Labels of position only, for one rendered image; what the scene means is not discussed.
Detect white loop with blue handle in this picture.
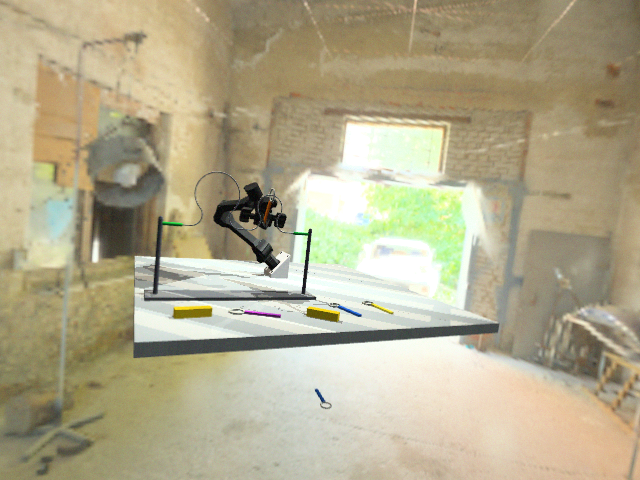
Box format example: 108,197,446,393
328,303,362,317
315,388,332,409

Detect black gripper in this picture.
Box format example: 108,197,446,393
239,204,287,230

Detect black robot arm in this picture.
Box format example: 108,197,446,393
213,182,281,270

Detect yellow rectangular block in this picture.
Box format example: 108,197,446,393
174,306,212,319
306,306,340,322

